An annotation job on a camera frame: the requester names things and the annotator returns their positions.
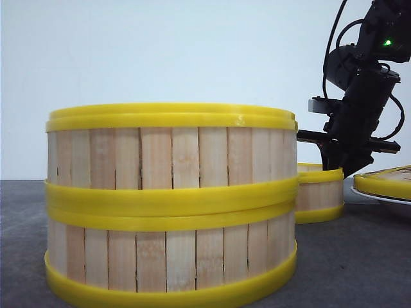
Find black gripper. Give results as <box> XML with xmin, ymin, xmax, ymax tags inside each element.
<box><xmin>297</xmin><ymin>69</ymin><xmax>401</xmax><ymax>177</ymax></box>

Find bamboo steamer tray yellow rims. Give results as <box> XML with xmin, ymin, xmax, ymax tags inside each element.
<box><xmin>295</xmin><ymin>163</ymin><xmax>344</xmax><ymax>224</ymax></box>
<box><xmin>46</xmin><ymin>103</ymin><xmax>297</xmax><ymax>220</ymax></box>
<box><xmin>44</xmin><ymin>201</ymin><xmax>297</xmax><ymax>307</ymax></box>

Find woven bamboo steamer lid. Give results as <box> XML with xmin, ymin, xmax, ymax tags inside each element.
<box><xmin>354</xmin><ymin>165</ymin><xmax>410</xmax><ymax>201</ymax></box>

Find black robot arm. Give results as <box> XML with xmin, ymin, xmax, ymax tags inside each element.
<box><xmin>297</xmin><ymin>1</ymin><xmax>410</xmax><ymax>176</ymax></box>

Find white plate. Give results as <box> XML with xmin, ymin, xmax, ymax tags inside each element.
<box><xmin>350</xmin><ymin>186</ymin><xmax>410</xmax><ymax>206</ymax></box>

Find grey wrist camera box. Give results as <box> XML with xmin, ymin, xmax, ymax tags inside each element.
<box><xmin>308</xmin><ymin>96</ymin><xmax>333</xmax><ymax>115</ymax></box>

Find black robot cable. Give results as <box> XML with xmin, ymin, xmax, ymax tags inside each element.
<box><xmin>320</xmin><ymin>0</ymin><xmax>349</xmax><ymax>100</ymax></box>

